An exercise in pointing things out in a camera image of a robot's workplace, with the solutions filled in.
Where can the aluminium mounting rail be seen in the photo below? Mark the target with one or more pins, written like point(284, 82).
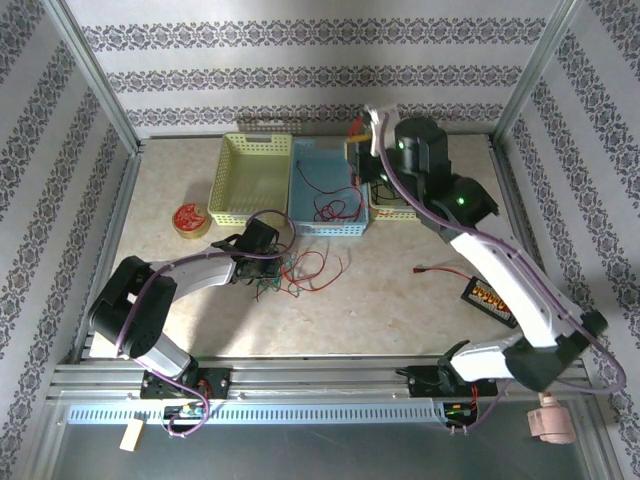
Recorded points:
point(320, 375)

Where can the aluminium side rail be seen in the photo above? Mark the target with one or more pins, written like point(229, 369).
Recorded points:
point(520, 225)
point(117, 225)

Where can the grey metal plate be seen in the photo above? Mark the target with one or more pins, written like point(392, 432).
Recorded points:
point(320, 455)

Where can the pink plastic bottle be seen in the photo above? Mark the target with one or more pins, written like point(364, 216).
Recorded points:
point(550, 425)

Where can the black charger with orange ports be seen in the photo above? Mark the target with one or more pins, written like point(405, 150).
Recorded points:
point(487, 300)

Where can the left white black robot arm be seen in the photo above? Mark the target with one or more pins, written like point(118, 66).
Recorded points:
point(200, 275)

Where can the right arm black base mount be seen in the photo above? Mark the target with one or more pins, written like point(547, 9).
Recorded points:
point(422, 380)

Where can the small circuit board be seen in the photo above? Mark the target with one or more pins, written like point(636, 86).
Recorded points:
point(190, 411)
point(457, 411)

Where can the small tan wooden block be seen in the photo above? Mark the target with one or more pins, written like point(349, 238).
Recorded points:
point(131, 436)

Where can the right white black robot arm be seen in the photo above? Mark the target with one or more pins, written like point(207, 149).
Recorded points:
point(515, 285)

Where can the aluminium frame post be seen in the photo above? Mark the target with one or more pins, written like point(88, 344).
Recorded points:
point(94, 75)
point(537, 75)

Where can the blue plastic basket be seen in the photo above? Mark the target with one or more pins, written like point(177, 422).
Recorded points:
point(325, 170)

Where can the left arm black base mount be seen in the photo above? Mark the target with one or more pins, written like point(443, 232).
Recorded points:
point(220, 382)

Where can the round red gold tin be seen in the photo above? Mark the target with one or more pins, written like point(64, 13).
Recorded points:
point(190, 220)

